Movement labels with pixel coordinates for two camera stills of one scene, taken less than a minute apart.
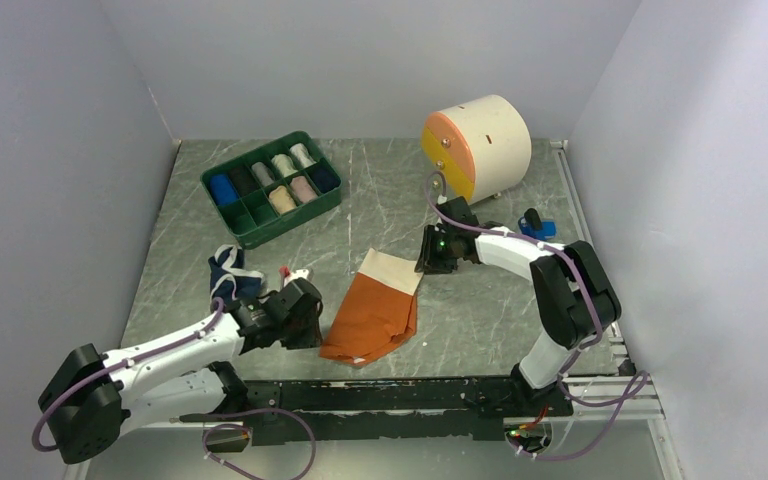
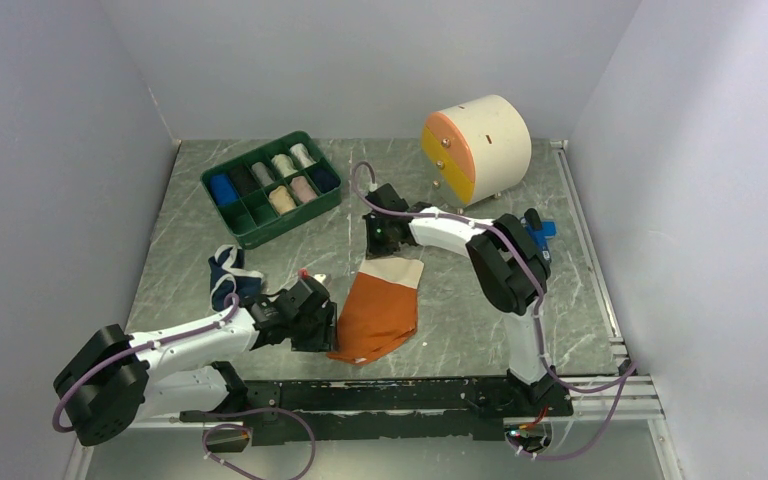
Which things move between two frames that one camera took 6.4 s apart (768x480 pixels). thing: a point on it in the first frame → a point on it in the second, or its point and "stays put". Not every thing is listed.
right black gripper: x=428 y=260 → x=372 y=248
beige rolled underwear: x=282 y=200 stays put
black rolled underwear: x=243 y=180 stays put
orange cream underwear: x=379 y=310 stays put
